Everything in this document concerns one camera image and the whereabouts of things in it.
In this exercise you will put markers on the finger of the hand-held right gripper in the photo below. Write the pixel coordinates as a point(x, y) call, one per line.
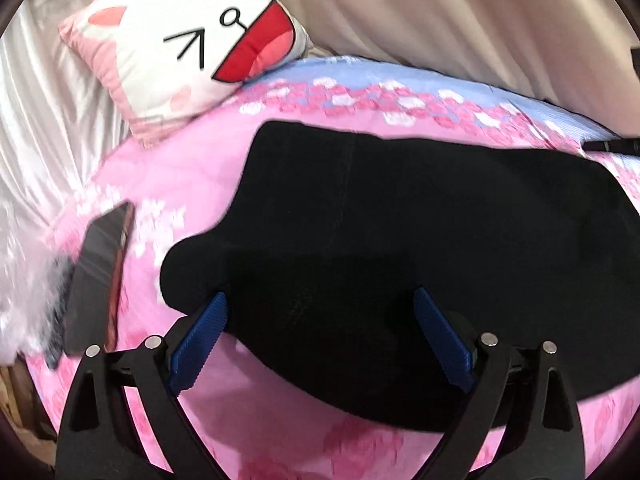
point(617, 146)

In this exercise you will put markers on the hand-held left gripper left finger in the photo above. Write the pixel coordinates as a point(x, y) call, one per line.
point(197, 345)

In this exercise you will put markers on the black pants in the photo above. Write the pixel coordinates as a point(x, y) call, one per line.
point(350, 235)

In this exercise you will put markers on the wooden furniture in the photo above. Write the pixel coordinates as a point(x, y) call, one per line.
point(25, 410)

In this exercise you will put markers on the cat face pillow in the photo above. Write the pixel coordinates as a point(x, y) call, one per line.
point(150, 60)

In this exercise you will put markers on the dark grey flat object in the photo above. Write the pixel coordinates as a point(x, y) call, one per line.
point(59, 305)

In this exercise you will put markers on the beige curtain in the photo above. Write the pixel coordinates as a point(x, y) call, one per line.
point(450, 10)

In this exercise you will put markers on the white satin curtain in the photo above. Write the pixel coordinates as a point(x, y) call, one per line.
point(45, 110)

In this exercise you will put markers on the pink floral bedsheet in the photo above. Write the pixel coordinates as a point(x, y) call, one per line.
point(300, 452)

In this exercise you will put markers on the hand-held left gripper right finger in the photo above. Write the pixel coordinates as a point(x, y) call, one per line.
point(442, 342)

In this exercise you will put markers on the dark smartphone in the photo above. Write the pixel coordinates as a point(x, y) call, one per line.
point(97, 270)

